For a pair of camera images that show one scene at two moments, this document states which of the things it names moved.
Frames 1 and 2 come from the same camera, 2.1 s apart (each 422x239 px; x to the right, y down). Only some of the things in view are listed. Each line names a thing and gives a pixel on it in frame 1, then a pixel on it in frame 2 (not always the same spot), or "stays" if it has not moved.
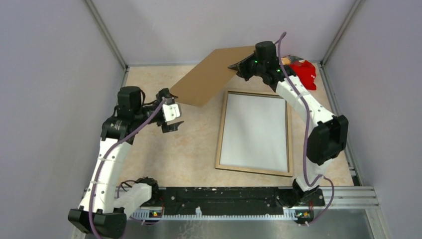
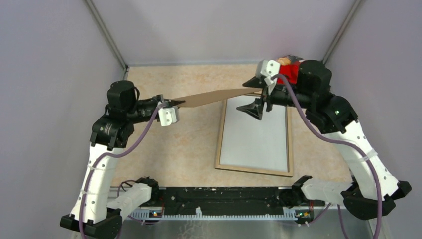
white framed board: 255,135 stays
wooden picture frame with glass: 256,133 stays
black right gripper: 240,67 → 256,108
